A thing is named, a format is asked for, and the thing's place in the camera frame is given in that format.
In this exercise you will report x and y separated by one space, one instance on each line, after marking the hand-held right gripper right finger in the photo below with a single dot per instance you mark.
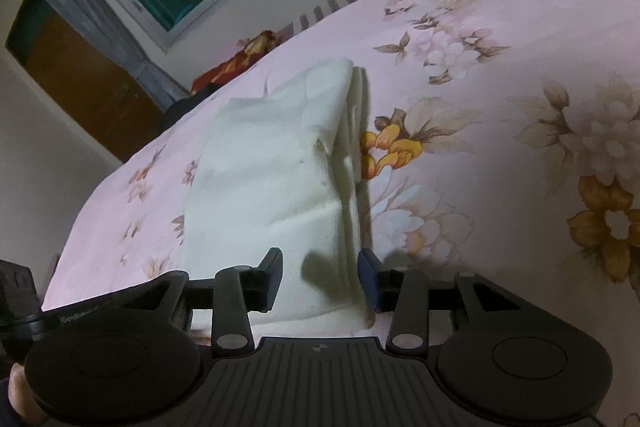
367 282

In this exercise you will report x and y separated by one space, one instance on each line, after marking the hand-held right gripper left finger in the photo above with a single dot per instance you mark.
276 279

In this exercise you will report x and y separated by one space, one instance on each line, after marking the white knitted cloth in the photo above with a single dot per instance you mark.
270 147

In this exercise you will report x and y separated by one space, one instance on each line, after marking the person's left hand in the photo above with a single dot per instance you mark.
22 399

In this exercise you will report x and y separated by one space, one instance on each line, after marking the black cloth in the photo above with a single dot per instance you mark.
180 112

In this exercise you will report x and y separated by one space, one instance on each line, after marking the pink floral bedsheet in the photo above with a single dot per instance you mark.
500 107

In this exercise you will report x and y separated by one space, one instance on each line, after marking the red floral cloth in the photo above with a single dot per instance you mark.
235 57

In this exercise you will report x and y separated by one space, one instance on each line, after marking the brown wooden door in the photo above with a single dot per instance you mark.
85 82

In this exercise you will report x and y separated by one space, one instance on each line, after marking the grey striped pillow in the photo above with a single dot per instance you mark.
320 9

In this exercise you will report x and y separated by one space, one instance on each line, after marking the grey curtain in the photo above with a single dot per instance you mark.
100 17

